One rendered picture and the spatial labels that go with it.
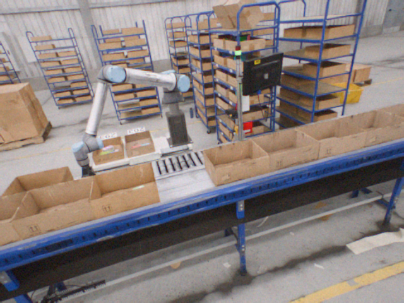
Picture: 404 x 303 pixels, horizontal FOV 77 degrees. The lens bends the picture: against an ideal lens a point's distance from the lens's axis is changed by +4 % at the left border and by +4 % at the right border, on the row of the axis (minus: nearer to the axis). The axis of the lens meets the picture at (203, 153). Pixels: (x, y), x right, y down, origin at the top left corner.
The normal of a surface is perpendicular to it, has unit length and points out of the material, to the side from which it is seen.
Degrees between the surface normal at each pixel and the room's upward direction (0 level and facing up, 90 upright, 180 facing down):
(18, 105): 89
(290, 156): 90
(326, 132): 89
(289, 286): 0
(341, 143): 91
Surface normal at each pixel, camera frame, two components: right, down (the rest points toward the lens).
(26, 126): 0.36, 0.44
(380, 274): -0.11, -0.87
